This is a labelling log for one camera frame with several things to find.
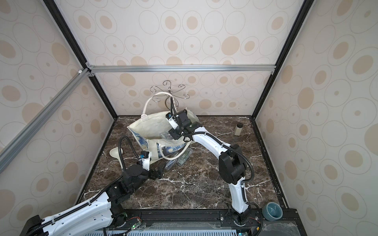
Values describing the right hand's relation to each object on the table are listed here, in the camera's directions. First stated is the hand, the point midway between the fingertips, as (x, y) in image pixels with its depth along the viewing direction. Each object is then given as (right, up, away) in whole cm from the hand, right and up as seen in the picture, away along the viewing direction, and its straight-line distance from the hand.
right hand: (180, 127), depth 91 cm
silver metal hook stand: (-12, +20, -3) cm, 23 cm away
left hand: (-8, -18, -14) cm, 25 cm away
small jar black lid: (+40, -1, +12) cm, 42 cm away
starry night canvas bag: (-18, -3, +1) cm, 19 cm away
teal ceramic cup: (+49, -44, -15) cm, 67 cm away
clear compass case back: (-10, -5, +7) cm, 13 cm away
